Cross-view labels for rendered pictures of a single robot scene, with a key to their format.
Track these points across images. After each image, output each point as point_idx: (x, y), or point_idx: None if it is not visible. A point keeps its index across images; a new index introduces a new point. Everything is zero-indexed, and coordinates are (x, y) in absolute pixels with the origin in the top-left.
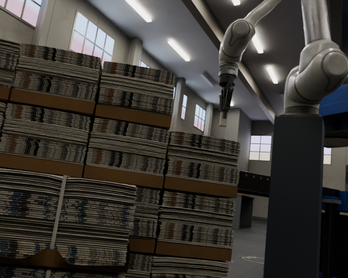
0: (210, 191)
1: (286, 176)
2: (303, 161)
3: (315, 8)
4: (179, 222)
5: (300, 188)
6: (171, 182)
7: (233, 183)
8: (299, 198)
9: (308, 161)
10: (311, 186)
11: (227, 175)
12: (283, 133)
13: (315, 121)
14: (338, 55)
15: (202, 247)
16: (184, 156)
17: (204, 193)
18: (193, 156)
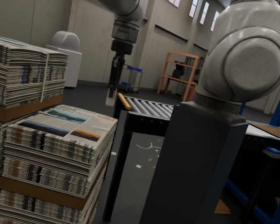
0: (51, 199)
1: (168, 182)
2: (189, 175)
3: None
4: (18, 220)
5: (177, 203)
6: (6, 184)
7: (81, 194)
8: (173, 213)
9: (194, 178)
10: (189, 208)
11: (74, 186)
12: (178, 130)
13: (218, 130)
14: (262, 50)
15: None
16: (22, 158)
17: (43, 200)
18: (33, 158)
